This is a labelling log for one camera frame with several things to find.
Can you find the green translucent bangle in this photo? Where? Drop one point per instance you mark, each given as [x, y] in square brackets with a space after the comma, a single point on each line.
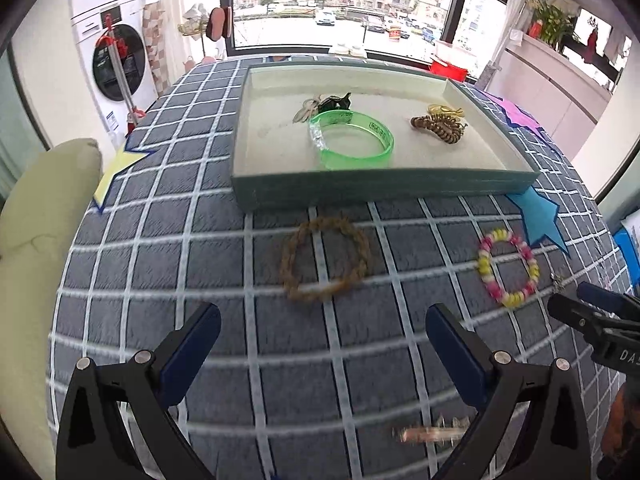
[348, 140]

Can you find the black hair claw clip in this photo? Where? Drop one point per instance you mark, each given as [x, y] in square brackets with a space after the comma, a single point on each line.
[334, 103]

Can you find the beige straw tassel knot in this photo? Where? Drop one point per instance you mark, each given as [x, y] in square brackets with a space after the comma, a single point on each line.
[308, 110]

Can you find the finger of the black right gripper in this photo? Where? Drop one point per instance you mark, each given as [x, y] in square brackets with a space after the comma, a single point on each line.
[576, 314]
[622, 305]

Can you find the green jewelry tray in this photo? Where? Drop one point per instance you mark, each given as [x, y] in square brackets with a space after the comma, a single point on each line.
[449, 141]

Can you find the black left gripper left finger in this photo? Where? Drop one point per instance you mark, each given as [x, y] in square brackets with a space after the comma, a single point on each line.
[92, 440]

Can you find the right hand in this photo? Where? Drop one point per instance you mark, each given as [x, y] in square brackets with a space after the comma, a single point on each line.
[620, 442]

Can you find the beige pillow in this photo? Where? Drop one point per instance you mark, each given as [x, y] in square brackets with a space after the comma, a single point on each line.
[38, 223]

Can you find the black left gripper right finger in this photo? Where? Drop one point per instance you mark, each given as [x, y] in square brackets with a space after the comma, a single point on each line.
[553, 442]

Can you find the white cabinet counter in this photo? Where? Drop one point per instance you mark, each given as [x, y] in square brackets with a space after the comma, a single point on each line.
[563, 99]

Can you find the red mop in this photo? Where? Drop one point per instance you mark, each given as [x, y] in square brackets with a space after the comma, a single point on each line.
[117, 49]

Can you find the grey plaid bedsheet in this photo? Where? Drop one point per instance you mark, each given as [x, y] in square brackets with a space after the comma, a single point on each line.
[309, 391]

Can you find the potted green plant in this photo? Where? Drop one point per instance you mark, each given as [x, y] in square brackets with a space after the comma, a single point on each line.
[556, 24]

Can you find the white washing machine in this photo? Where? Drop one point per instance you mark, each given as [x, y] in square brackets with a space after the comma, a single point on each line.
[88, 25]

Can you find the red plastic bin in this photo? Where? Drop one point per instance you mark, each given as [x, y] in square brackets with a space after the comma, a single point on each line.
[448, 70]

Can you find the clear crystal hair clip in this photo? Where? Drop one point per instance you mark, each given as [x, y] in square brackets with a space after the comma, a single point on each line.
[439, 433]

